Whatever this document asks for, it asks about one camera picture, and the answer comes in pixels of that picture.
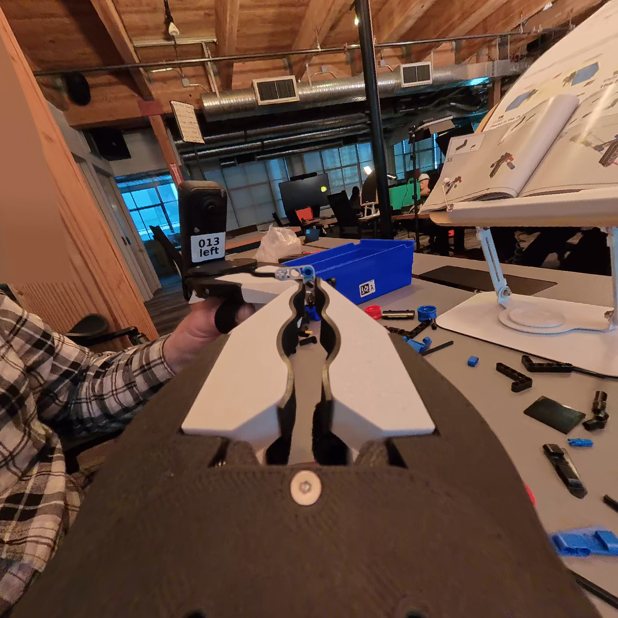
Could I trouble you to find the green panel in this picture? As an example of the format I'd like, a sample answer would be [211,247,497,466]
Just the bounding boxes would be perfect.
[389,179,422,211]

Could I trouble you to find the person's left hand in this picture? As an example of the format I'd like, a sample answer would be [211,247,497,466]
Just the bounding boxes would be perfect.
[164,297,257,372]

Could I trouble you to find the black flat panel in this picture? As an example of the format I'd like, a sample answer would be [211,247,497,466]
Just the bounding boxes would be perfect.
[524,396,586,434]

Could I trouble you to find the white plastic bag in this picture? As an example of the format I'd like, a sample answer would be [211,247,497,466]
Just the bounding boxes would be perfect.
[254,225,303,264]

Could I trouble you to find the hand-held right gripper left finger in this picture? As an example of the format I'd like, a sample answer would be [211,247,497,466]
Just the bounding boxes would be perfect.
[181,281,310,466]

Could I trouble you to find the white vent grille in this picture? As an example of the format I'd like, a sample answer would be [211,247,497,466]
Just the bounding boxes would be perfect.
[252,75,300,106]
[400,61,433,88]

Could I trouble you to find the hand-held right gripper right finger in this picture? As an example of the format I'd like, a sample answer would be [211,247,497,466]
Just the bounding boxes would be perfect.
[311,279,436,466]

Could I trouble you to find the silver air duct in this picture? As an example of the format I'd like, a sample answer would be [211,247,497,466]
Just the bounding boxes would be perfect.
[200,63,488,121]

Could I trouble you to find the blue tagged storage bin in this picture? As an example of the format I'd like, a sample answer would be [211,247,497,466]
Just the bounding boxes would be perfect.
[282,239,415,306]

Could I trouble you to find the black round ceiling speaker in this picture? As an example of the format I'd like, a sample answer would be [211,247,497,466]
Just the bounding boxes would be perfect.
[64,71,92,107]

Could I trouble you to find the black steel post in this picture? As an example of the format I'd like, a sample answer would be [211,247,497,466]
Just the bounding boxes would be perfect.
[354,0,393,240]

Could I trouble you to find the person's left forearm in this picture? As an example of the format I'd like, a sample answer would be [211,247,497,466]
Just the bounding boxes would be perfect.
[0,290,177,435]

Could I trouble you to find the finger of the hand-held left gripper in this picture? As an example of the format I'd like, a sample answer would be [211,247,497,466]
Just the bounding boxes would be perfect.
[240,279,296,308]
[212,270,286,288]

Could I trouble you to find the scattered toy brick pieces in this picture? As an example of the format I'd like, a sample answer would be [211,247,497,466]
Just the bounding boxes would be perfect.
[384,304,618,609]

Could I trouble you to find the grey beam brick assembly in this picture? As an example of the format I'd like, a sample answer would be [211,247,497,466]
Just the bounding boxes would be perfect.
[275,265,317,302]

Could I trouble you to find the grey desk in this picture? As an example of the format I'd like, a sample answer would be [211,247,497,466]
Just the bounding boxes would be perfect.
[227,232,618,618]

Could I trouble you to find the long black axle rod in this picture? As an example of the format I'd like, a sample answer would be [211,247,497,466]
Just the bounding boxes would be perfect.
[570,572,618,604]

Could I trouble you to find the blue-lit paned window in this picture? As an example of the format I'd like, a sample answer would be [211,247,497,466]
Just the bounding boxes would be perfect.
[118,181,182,242]

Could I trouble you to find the black wall speaker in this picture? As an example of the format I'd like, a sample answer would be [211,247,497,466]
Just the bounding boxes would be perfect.
[88,127,132,161]

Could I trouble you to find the black chair armrest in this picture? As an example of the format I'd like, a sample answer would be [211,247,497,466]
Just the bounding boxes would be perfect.
[67,313,151,349]

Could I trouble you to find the black angled beam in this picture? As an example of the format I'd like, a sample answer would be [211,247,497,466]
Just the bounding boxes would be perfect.
[521,355,574,373]
[496,362,533,393]

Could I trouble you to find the large paned window wall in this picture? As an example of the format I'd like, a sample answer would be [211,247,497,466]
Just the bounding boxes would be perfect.
[203,142,437,228]

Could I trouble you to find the black wall screen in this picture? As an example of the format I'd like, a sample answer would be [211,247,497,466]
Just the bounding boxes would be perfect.
[278,174,332,211]

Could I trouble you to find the blue curved panel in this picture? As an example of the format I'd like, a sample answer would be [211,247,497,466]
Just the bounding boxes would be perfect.
[550,529,618,557]

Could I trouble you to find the black ceiling pipe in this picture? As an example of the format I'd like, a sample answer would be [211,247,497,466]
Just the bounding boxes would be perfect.
[34,33,556,77]

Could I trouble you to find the open instruction booklet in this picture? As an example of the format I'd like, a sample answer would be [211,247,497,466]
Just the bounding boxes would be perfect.
[419,0,618,213]

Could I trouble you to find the white hanging paper sheet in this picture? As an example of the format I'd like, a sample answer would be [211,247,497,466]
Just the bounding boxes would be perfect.
[170,100,205,145]

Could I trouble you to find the white book stand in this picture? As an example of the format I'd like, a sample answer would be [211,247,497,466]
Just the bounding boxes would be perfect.
[419,191,618,377]

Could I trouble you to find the wooden pillar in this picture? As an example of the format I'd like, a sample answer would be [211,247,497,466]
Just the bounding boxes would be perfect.
[0,7,161,341]

